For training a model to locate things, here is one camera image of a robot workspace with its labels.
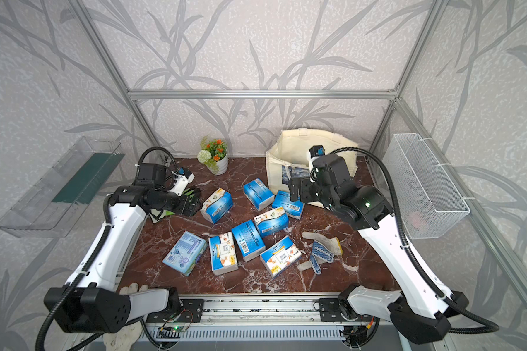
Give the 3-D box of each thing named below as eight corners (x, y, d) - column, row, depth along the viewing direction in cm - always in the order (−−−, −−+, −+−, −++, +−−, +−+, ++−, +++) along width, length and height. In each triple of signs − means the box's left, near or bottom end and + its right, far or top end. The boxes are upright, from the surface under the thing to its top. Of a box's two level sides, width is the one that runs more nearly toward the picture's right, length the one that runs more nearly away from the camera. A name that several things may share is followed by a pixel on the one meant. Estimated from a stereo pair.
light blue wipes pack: (167, 266, 85) (160, 261, 81) (189, 236, 93) (184, 229, 89) (189, 277, 83) (184, 272, 78) (210, 245, 91) (206, 239, 86)
